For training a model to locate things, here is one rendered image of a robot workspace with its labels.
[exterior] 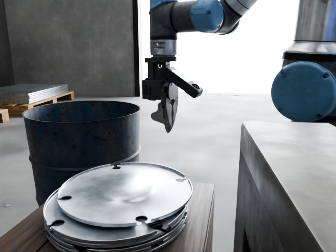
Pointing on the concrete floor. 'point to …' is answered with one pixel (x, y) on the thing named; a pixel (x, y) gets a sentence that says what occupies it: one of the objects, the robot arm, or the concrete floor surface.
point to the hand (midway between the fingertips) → (171, 128)
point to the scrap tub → (79, 140)
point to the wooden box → (30, 222)
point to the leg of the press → (286, 188)
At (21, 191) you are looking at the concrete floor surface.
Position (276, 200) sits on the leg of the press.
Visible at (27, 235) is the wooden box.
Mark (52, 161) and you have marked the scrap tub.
